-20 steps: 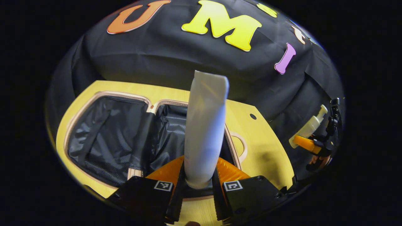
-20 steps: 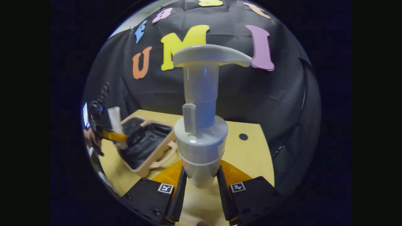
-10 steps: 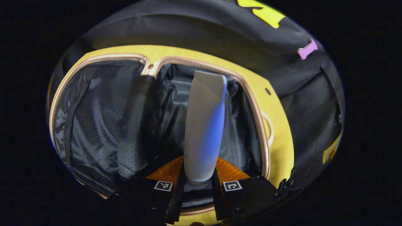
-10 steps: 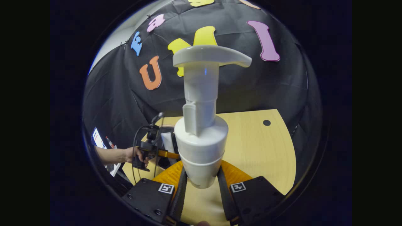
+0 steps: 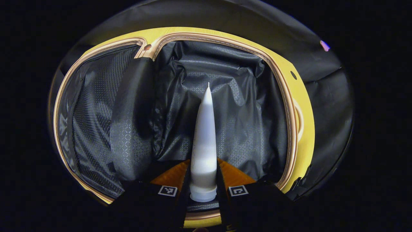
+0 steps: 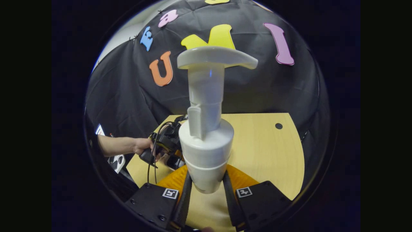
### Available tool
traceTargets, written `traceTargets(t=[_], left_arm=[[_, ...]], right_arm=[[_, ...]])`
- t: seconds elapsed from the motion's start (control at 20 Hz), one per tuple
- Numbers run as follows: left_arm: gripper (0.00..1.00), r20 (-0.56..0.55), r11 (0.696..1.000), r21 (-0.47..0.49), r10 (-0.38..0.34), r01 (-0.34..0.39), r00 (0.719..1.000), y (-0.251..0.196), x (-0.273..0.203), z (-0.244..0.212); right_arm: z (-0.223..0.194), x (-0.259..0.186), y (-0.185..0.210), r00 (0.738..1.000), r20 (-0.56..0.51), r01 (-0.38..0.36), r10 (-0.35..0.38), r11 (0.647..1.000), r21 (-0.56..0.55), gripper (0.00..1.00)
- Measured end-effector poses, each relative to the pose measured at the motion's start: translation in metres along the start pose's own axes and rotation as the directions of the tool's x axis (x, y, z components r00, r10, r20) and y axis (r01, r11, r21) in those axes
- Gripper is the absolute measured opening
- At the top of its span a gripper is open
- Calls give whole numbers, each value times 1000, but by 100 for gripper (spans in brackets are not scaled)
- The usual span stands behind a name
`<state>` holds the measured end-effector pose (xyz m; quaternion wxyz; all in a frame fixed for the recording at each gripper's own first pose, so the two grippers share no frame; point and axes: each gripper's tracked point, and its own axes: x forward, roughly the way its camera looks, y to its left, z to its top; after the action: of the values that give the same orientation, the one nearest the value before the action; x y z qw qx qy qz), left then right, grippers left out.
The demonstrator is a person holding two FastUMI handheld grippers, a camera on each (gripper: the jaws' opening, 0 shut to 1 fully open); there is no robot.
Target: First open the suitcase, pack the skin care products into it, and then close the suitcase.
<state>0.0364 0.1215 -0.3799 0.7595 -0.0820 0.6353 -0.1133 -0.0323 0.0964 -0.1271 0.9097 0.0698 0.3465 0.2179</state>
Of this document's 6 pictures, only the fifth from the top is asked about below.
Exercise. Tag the pink suitcase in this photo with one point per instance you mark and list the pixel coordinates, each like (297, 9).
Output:
(244, 112)

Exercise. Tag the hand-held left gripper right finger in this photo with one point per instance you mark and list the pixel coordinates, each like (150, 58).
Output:
(222, 193)

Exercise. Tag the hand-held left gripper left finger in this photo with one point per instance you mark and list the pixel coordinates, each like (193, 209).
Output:
(185, 193)

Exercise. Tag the white squeeze tube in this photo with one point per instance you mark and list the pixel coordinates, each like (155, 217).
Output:
(204, 145)

